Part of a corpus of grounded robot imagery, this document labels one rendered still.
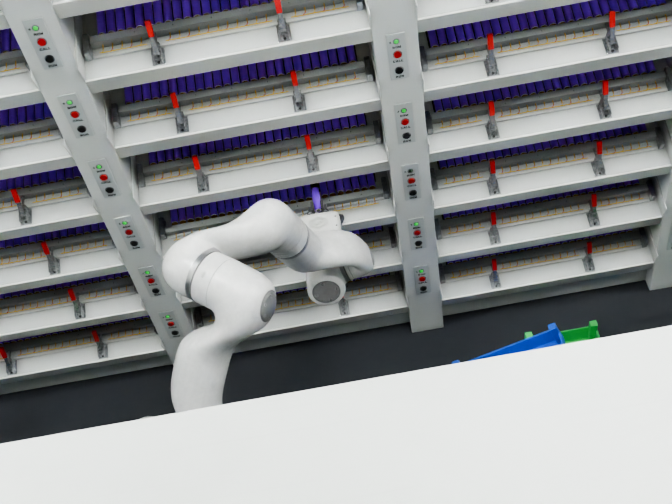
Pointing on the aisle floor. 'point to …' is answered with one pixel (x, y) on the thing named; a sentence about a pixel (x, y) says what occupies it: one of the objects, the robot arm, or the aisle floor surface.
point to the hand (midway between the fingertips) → (317, 209)
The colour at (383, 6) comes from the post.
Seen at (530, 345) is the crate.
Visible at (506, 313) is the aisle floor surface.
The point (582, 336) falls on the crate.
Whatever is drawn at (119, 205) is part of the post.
